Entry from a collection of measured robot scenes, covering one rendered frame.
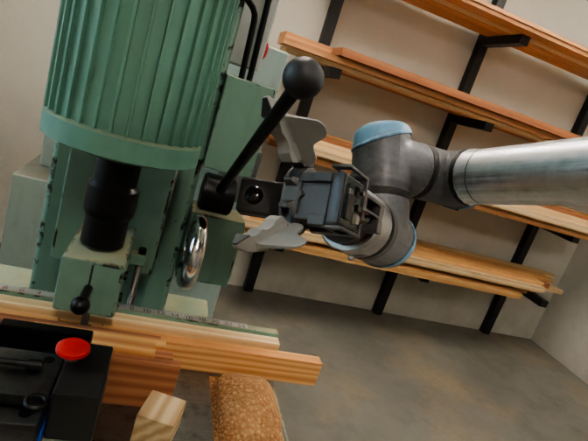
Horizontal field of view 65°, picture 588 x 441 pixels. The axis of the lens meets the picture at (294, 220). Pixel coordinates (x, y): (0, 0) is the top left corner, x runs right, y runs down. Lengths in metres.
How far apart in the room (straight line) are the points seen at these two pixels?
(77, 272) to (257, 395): 0.26
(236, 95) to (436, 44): 2.58
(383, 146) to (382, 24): 2.41
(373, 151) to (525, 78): 2.98
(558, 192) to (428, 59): 2.62
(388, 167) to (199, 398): 0.41
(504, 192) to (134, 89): 0.49
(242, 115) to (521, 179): 0.41
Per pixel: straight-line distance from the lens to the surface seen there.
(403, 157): 0.72
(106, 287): 0.60
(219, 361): 0.70
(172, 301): 1.08
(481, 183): 0.72
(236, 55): 0.85
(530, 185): 0.67
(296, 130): 0.50
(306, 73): 0.39
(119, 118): 0.50
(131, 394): 0.62
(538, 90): 3.72
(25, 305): 0.69
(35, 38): 2.92
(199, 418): 0.63
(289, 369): 0.72
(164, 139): 0.51
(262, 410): 0.62
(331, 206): 0.49
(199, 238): 0.71
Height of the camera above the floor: 1.30
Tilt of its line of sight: 14 degrees down
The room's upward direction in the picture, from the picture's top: 18 degrees clockwise
